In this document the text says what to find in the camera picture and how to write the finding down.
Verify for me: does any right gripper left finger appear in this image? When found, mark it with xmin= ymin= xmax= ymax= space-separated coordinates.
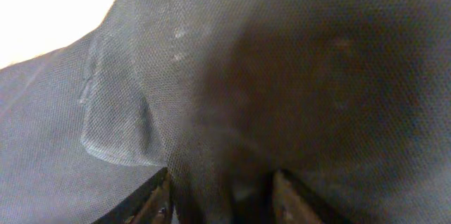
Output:
xmin=92 ymin=167 xmax=173 ymax=224

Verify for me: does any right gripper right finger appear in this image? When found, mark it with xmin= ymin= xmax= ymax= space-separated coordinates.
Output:
xmin=271 ymin=170 xmax=351 ymax=224

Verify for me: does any black polo shirt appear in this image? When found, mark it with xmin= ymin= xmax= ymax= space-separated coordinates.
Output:
xmin=1 ymin=0 xmax=450 ymax=223

